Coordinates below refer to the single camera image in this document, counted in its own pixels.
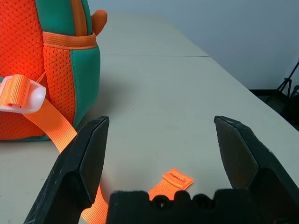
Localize orange and teal backpack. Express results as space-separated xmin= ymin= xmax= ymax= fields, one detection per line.
xmin=0 ymin=0 xmax=194 ymax=222

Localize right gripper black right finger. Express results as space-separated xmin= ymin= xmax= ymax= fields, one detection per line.
xmin=214 ymin=115 xmax=299 ymax=224

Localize black camera tripod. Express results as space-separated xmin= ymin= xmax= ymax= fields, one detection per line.
xmin=265 ymin=58 xmax=299 ymax=105

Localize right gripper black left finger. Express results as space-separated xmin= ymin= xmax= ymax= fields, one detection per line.
xmin=23 ymin=116 xmax=110 ymax=224

